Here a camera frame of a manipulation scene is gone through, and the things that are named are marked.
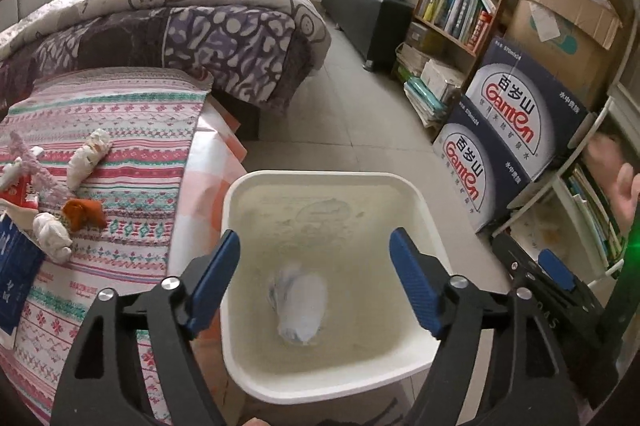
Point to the red white carton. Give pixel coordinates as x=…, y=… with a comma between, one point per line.
x=18, y=201

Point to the brown cardboard box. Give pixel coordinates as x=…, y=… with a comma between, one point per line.
x=572, y=39

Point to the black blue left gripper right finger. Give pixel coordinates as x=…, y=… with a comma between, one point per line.
x=526, y=381

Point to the orange stained tissue wad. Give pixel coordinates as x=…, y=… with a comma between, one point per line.
x=87, y=157

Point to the white plastic trash bin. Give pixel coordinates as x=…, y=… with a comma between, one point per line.
x=336, y=224

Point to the purple grey patterned quilt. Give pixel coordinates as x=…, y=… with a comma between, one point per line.
x=256, y=51

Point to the striped patterned bed sheet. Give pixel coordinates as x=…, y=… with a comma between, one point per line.
x=151, y=116

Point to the ganten water box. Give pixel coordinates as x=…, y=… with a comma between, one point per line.
x=533, y=113
x=486, y=175

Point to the white tissue ball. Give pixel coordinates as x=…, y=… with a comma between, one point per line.
x=52, y=237

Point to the lower Ganten water box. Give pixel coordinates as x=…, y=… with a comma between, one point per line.
x=486, y=175

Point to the person's right hand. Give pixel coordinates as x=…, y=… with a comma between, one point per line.
x=619, y=183

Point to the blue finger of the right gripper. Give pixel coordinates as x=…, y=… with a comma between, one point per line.
x=556, y=270

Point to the blue cardboard box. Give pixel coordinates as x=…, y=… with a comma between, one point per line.
x=20, y=261

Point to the white tissue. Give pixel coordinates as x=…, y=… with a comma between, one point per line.
x=299, y=298

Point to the black storage bench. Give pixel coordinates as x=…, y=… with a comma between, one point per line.
x=374, y=27

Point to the upper Ganten water box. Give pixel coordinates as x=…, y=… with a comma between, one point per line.
x=533, y=113

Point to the stack of books on floor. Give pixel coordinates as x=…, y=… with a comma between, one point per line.
x=429, y=84

